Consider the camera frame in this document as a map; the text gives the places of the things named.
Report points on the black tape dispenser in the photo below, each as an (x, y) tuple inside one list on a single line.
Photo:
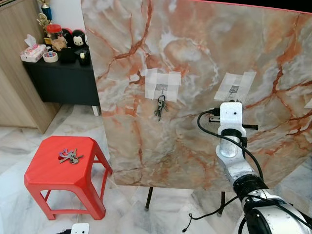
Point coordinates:
[(84, 57)]

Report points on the red plastic stool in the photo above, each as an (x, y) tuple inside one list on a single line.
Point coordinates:
[(53, 175)]

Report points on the blue gold trophy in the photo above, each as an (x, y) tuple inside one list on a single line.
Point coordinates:
[(45, 9)]

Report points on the white tape roll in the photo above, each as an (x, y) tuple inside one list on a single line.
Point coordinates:
[(50, 57)]

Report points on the black mouse figurine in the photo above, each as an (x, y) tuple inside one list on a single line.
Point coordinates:
[(69, 39), (80, 39)]

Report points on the marble pattern board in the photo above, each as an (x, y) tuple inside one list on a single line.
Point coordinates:
[(195, 48)]

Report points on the key bunch with purple tag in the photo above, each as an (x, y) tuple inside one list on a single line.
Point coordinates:
[(71, 156)]

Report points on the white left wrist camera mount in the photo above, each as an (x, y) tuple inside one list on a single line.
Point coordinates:
[(80, 229)]

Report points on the dark key bunch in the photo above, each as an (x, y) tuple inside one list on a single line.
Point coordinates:
[(160, 107)]

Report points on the pink white tissue box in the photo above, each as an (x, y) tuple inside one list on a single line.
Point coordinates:
[(33, 52)]

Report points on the black box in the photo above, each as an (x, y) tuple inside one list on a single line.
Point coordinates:
[(67, 55)]

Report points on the red lid jar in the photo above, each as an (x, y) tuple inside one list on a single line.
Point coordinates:
[(54, 36)]

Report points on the black low sideboard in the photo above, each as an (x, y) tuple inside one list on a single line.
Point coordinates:
[(63, 83)]

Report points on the light wooden cabinet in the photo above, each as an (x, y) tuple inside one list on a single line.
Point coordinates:
[(14, 92)]

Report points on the black board stand leg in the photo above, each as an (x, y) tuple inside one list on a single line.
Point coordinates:
[(148, 199), (222, 202)]

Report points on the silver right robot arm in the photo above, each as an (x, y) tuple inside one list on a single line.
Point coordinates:
[(234, 163)]

